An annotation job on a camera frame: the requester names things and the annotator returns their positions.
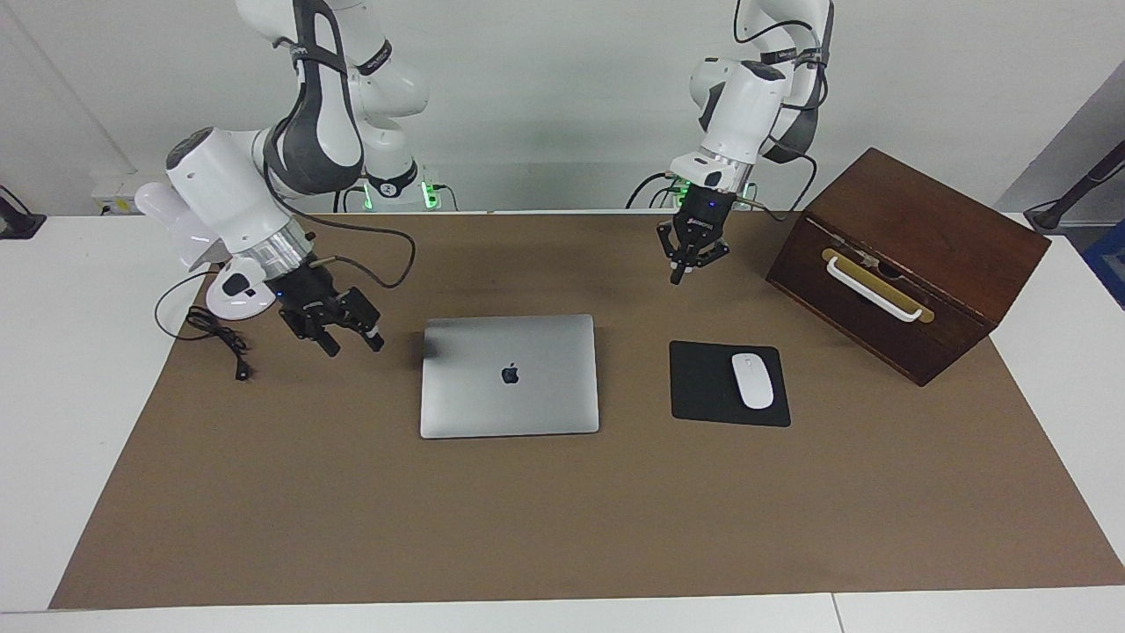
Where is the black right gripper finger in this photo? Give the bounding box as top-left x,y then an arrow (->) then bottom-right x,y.
286,309 -> 341,357
341,287 -> 385,353

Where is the silver laptop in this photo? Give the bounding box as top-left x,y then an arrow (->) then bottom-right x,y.
420,315 -> 600,440

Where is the black mouse pad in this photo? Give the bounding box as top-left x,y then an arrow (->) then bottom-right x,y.
669,341 -> 792,428

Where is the white computer mouse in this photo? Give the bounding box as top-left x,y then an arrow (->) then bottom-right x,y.
731,353 -> 775,411

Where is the white desk lamp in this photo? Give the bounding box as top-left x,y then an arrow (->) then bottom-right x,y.
134,182 -> 280,321

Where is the white power strip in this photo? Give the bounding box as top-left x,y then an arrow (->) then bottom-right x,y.
92,171 -> 177,216

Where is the brown paper table mat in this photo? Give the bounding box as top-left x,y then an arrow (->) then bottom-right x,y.
48,211 -> 1125,610

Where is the dark brown wooden box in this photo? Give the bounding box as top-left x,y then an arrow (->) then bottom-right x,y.
766,147 -> 1052,388

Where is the small black stand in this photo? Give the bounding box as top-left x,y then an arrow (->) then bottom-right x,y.
0,185 -> 47,240

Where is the black stand with pole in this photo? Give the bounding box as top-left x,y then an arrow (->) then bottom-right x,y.
1024,141 -> 1125,234

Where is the blue object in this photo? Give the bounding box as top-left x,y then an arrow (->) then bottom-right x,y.
1081,220 -> 1125,309

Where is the black left base cable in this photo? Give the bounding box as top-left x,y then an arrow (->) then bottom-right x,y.
626,171 -> 682,210

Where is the black base cable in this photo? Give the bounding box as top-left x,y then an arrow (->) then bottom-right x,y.
626,171 -> 682,210
332,171 -> 370,212

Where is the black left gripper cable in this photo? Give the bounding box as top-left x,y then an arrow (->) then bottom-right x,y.
734,0 -> 836,221

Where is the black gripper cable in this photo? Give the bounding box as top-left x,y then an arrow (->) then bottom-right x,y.
264,163 -> 417,291
734,0 -> 836,221

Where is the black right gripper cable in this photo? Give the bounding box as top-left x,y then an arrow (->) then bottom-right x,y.
264,163 -> 417,291

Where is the black lamp power cable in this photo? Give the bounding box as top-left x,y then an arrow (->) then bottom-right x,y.
155,271 -> 256,382

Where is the black right base cable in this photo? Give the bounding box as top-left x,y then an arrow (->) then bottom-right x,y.
332,171 -> 370,212

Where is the white box handle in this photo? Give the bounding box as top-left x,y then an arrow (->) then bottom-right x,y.
826,255 -> 924,324

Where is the gold handle backplate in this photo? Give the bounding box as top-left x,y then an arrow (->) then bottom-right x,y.
821,248 -> 935,324

